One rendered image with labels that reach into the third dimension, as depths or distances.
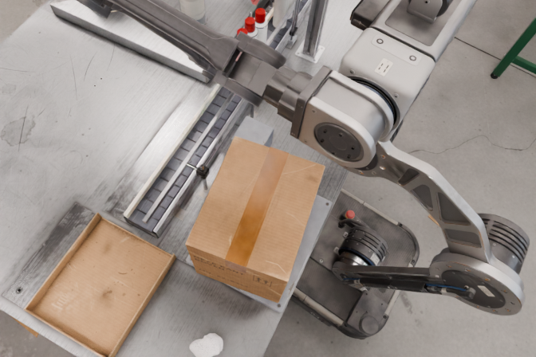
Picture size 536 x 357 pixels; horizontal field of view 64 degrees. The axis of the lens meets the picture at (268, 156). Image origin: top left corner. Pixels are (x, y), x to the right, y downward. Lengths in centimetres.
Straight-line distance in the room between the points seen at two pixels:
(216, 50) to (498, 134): 224
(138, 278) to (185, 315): 17
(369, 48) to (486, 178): 196
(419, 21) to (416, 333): 164
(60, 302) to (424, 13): 111
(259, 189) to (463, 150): 180
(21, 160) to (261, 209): 83
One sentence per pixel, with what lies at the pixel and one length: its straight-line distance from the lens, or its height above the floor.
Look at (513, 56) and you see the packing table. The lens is 292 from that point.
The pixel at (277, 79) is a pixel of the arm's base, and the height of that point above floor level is 148.
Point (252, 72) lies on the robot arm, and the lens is 76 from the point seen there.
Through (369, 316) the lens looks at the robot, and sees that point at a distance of 181.
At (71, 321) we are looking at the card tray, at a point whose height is 83.
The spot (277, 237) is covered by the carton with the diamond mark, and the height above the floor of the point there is 112.
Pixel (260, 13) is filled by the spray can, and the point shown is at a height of 108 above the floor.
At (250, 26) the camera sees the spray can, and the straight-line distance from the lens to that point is 138.
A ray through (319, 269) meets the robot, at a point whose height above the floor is 24.
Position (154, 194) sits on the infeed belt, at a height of 88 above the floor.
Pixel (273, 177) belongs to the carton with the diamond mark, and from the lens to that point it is 103.
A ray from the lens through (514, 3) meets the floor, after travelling 364.
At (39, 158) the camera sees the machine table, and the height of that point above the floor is 83.
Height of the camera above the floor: 205
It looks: 62 degrees down
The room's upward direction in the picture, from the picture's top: 7 degrees clockwise
